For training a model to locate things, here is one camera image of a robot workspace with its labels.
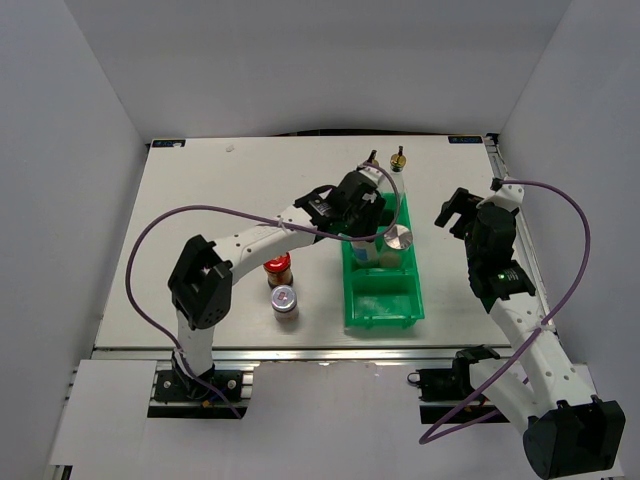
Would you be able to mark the small silver lid jar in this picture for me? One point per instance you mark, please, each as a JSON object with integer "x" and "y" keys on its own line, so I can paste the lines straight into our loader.
{"x": 284, "y": 303}

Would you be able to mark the left table logo sticker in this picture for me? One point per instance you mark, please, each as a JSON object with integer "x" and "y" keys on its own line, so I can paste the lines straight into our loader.
{"x": 168, "y": 143}

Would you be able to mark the table logo sticker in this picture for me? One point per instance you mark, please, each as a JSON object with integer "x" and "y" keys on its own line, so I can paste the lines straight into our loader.
{"x": 465, "y": 139}
{"x": 168, "y": 143}

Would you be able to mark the green divided bin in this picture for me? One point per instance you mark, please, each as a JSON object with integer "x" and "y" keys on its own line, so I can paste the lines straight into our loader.
{"x": 382, "y": 298}

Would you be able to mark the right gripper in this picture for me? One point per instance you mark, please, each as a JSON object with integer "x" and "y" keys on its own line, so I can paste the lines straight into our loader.
{"x": 462, "y": 203}

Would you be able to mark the blue label white jar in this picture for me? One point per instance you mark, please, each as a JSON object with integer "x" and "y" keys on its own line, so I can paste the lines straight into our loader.
{"x": 365, "y": 253}

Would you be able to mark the clear oil bottle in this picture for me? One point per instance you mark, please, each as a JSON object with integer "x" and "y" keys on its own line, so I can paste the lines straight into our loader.
{"x": 372, "y": 159}

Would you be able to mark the right aluminium rail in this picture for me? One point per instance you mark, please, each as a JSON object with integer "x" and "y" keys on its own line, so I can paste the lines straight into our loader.
{"x": 524, "y": 244}

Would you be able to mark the silver lid spice jar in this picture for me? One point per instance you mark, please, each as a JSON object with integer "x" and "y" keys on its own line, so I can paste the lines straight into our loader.
{"x": 396, "y": 244}

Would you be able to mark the right table logo sticker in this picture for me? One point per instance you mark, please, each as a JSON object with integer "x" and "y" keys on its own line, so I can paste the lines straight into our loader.
{"x": 465, "y": 139}

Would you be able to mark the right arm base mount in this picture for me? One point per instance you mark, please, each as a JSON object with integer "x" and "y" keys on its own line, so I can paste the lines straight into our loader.
{"x": 438, "y": 393}

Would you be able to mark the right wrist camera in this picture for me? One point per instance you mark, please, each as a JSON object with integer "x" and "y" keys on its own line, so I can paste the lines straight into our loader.
{"x": 507, "y": 193}

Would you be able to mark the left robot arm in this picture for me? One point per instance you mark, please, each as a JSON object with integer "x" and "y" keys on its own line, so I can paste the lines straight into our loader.
{"x": 202, "y": 280}

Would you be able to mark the red lid sauce jar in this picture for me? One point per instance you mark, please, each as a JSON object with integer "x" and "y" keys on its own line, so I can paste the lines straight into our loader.
{"x": 278, "y": 271}

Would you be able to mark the dark sauce glass bottle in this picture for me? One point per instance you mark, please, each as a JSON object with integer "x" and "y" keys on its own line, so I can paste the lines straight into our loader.
{"x": 397, "y": 164}

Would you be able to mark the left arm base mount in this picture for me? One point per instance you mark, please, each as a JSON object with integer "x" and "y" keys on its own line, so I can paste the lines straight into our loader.
{"x": 223, "y": 393}

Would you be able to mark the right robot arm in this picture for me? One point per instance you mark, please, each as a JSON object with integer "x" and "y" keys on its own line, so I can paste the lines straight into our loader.
{"x": 566, "y": 428}

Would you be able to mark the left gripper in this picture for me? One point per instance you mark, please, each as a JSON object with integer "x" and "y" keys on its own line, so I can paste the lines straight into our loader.
{"x": 368, "y": 226}

